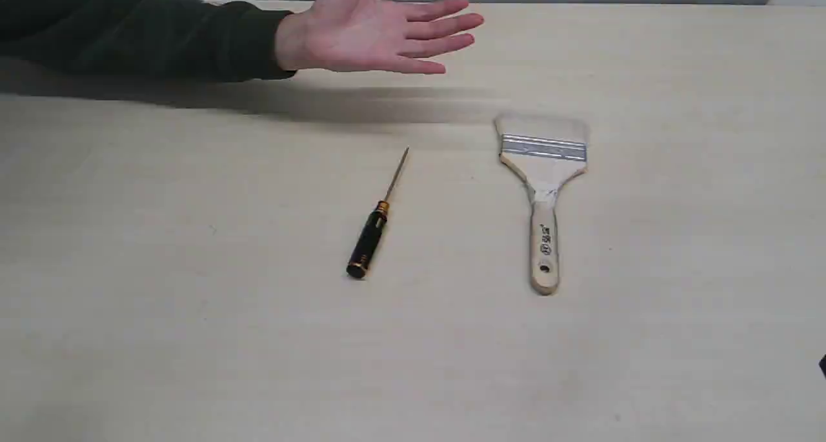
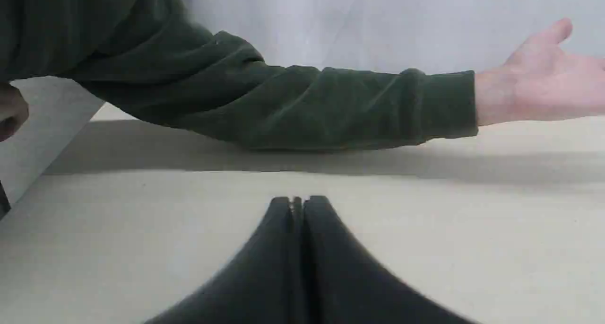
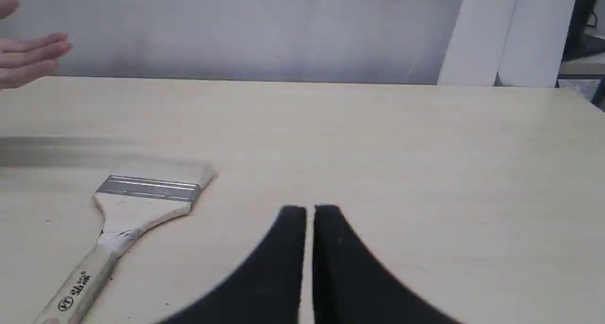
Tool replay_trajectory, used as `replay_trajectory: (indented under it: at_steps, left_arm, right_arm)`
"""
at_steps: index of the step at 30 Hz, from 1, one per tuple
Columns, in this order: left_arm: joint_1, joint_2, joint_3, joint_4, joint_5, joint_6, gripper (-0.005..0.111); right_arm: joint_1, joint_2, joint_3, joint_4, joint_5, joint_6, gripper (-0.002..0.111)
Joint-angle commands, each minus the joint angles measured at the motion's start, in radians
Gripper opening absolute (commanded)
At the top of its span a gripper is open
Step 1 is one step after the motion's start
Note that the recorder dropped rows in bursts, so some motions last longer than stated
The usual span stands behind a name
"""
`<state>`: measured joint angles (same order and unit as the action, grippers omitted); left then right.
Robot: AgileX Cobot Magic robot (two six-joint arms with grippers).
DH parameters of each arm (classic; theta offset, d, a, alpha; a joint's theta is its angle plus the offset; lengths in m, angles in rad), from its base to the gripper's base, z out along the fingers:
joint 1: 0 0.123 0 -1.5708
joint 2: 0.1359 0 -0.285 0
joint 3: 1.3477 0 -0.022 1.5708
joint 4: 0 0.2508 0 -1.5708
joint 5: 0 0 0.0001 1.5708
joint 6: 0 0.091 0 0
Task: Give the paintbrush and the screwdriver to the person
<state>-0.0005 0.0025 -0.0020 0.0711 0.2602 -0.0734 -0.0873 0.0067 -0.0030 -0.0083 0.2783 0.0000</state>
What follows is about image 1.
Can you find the wooden paint brush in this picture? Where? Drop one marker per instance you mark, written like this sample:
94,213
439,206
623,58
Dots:
545,152

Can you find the black gold handled screwdriver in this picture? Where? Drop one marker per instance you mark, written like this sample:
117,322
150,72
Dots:
370,237

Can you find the dark green sleeved forearm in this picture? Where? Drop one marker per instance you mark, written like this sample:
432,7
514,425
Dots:
158,39

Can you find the open bare human hand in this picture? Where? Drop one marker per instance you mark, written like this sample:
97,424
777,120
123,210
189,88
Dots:
374,36

